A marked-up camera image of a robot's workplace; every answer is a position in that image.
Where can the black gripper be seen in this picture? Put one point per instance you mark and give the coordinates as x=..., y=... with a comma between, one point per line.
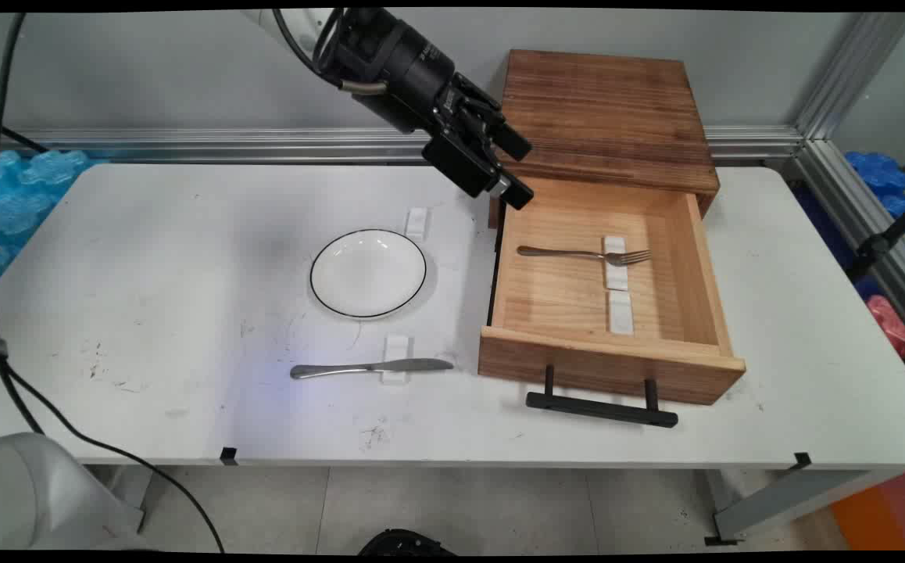
x=417, y=78

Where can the silver table knife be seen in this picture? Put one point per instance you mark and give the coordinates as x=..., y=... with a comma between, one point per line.
x=421, y=364

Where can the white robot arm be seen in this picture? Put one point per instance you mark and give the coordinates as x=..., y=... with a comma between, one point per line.
x=304, y=22

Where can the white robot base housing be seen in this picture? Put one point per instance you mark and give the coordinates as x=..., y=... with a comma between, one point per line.
x=38, y=493

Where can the white ceramic cutlery rest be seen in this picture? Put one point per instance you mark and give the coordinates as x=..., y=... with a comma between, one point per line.
x=617, y=277
x=417, y=223
x=398, y=344
x=620, y=314

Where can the dark wooden cabinet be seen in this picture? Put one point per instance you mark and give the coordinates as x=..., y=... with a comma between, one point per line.
x=605, y=109

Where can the silver fork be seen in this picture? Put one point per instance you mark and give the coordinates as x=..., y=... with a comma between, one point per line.
x=562, y=252

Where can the white plate with black rim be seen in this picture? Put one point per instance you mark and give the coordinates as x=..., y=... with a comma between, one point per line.
x=368, y=274

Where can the light wooden drawer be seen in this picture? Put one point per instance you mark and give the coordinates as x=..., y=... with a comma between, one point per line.
x=562, y=305

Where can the blue bubble wrap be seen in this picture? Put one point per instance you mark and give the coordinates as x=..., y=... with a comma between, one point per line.
x=26, y=199
x=878, y=172

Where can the black table edge clip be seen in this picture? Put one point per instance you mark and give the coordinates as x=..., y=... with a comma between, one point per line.
x=229, y=456
x=803, y=460

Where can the black round floor object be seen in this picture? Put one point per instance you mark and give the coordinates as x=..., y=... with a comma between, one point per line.
x=405, y=543

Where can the black tripod stand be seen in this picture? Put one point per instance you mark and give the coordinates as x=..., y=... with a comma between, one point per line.
x=878, y=244

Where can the red plastic bag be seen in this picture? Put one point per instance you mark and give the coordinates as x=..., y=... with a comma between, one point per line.
x=890, y=324

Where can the grey metal table leg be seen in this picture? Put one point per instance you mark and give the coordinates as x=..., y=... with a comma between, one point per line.
x=796, y=500
x=130, y=489

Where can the orange box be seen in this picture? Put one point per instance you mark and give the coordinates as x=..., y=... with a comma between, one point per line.
x=886, y=512

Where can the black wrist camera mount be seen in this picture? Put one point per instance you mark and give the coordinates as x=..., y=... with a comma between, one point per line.
x=359, y=43

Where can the horizontal aluminium frame rail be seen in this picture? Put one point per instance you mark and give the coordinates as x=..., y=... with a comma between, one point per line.
x=226, y=145

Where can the slanted aluminium frame rail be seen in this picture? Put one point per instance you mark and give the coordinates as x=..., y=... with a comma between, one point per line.
x=851, y=203

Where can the upright aluminium frame post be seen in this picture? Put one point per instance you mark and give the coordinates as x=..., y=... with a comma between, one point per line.
x=851, y=74

